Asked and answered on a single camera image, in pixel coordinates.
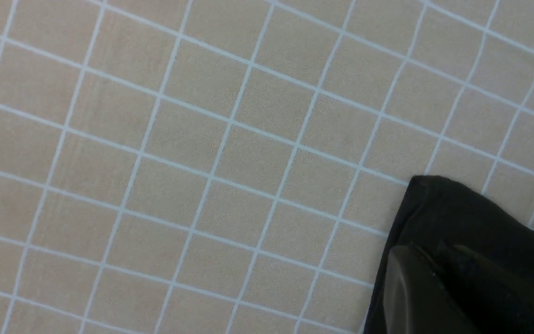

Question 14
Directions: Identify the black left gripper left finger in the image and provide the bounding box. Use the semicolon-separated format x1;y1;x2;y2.
383;245;479;334

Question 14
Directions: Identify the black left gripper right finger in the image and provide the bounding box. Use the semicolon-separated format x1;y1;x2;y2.
452;245;534;334

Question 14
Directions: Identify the dark gray long-sleeve shirt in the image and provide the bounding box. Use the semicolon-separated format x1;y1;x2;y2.
363;175;534;334

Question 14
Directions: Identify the beige checkered tablecloth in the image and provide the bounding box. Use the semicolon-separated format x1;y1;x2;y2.
0;0;534;334

